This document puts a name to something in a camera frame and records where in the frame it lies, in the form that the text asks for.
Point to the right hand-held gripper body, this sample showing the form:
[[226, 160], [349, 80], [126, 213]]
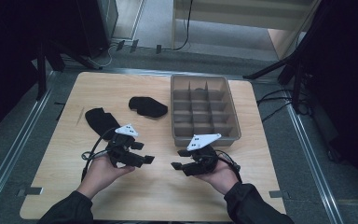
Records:
[[205, 160]]

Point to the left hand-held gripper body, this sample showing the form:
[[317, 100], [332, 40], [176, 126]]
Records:
[[122, 152]]

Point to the black sock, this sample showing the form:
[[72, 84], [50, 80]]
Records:
[[101, 119], [149, 107]]

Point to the grey divided storage box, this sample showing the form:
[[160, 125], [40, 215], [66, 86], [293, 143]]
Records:
[[180, 84]]

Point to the person's right hand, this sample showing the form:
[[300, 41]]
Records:
[[223, 180]]

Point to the person's left hand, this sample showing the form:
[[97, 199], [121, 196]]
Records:
[[98, 175]]

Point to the grey tape piece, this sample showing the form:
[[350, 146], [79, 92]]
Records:
[[278, 194], [31, 191]]

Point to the black tripod stand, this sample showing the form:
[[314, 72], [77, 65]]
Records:
[[41, 71], [296, 77]]

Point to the black cabinet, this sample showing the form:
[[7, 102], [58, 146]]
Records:
[[96, 25]]

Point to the dark curtain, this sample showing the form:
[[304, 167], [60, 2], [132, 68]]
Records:
[[3, 62], [348, 77]]

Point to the white shelf unit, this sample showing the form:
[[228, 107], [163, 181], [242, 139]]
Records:
[[245, 15]]

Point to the aluminium rail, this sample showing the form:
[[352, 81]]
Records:
[[18, 146], [310, 155]]

